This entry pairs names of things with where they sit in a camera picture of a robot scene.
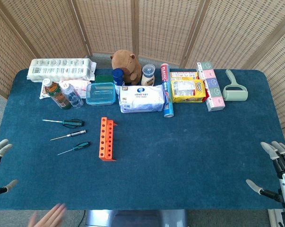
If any white metal frame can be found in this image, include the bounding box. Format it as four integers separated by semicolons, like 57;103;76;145
267;208;285;227

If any wicker folding screen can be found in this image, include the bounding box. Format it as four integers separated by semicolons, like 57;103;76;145
0;0;285;145

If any clear container blue lid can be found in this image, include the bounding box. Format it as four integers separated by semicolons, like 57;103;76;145
86;82;116;106

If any pale green lint roller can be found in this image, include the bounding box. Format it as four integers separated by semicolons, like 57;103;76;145
222;69;249;102

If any red yellow cookie box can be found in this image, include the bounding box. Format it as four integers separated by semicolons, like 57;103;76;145
170;71;209;103

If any white pink snack bag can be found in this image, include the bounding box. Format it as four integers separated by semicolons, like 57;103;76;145
39;79;92;100

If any blue carpet table cover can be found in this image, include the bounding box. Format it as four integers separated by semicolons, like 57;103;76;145
0;68;285;211

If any green label tea bottle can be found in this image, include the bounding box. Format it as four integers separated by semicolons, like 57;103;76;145
43;78;72;110

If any long green-striped handle screwdriver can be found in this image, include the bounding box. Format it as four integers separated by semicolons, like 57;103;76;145
42;118;85;129

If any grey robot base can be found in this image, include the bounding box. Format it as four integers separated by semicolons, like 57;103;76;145
85;209;188;227

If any small teal-black handle screwdriver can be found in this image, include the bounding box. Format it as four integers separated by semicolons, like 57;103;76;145
57;141;91;156

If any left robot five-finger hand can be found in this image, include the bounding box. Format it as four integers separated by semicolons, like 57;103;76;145
0;139;19;198

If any brown capybara plush toy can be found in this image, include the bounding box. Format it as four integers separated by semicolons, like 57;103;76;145
110;50;143;86

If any dark green box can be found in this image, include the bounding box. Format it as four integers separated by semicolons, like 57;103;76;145
95;75;114;84

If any thin black floor cable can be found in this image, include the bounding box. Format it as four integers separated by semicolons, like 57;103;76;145
78;210;86;227

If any blue plastic wrap roll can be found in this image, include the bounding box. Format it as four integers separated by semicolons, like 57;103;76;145
160;63;175;118

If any clear water bottle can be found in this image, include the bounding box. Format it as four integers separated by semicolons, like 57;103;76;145
61;82;84;109

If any pastel tissue box pack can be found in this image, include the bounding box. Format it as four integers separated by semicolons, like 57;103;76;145
195;61;226;112

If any blue white spray can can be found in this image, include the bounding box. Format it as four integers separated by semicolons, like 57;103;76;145
112;68;125;87

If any orange screwdriver rack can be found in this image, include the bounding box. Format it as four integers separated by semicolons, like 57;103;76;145
98;117;118;162

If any cream bottle clear cap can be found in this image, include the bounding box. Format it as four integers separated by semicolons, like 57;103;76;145
140;64;156;87

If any white toilet paper pack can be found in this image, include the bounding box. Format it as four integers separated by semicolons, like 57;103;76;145
26;58;97;83

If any yellow Lipo snack bag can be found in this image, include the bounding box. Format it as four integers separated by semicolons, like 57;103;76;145
171;79;207;103

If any white blue wipes pack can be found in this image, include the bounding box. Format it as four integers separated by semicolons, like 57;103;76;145
119;85;168;114

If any bare human hand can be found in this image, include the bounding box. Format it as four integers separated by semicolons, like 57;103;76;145
27;202;67;227

